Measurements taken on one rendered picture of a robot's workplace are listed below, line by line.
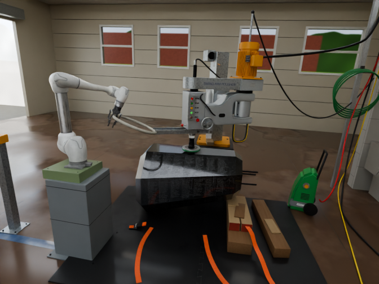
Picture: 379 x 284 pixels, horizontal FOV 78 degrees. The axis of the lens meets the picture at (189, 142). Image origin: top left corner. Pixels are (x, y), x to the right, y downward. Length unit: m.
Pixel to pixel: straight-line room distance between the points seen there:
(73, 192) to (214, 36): 7.46
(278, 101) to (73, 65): 7.94
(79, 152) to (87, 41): 8.40
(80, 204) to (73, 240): 0.41
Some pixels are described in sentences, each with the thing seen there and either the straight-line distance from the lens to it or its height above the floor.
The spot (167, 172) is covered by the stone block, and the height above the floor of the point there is 0.67.
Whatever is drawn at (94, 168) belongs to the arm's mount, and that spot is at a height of 0.85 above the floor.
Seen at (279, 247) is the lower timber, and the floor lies 0.13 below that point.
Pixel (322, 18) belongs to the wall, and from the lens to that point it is 9.21.
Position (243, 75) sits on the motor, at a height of 1.75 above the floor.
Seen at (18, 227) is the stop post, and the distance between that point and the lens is 3.40.
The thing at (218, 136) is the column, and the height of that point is 0.85.
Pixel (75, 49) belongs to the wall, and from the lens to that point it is 10.77.
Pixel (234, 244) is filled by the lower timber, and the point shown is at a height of 0.12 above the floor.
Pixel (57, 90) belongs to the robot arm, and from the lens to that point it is 2.44.
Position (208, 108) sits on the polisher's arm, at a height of 1.38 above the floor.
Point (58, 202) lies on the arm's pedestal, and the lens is 2.47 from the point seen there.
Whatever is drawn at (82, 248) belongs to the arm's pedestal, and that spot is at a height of 0.14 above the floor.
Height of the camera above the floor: 1.76
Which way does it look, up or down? 16 degrees down
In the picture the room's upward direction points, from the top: 3 degrees clockwise
